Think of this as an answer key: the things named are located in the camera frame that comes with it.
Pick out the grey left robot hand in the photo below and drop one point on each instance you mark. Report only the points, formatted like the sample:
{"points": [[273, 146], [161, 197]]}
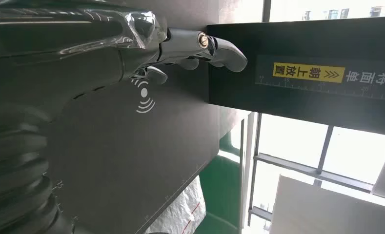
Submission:
{"points": [[66, 61]]}

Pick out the grey package red print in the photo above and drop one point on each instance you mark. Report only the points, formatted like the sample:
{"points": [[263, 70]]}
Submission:
{"points": [[179, 213]]}

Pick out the black inbound scanning machine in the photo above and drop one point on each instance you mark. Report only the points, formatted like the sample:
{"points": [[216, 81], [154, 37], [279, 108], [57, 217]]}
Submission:
{"points": [[121, 155]]}

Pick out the green conveyor belt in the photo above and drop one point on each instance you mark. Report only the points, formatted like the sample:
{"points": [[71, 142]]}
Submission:
{"points": [[221, 193]]}

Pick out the yellow warning label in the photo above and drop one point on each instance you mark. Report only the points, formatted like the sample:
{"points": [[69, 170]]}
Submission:
{"points": [[308, 72]]}

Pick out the white flat panel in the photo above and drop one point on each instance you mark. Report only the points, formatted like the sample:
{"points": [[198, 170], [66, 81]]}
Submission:
{"points": [[324, 210]]}

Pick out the grey window frame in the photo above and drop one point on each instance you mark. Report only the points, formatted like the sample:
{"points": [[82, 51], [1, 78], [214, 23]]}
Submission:
{"points": [[321, 151]]}

